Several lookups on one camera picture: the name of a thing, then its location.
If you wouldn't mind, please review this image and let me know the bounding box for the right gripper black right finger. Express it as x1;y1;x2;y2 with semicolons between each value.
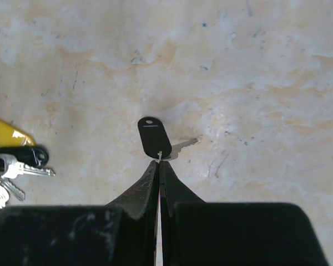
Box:
159;161;208;265

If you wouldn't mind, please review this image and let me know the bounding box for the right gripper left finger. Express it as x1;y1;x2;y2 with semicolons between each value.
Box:
106;161;159;265

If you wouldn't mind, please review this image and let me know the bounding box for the large metal keyring with keys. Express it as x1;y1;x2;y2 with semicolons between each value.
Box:
0;119;56;210

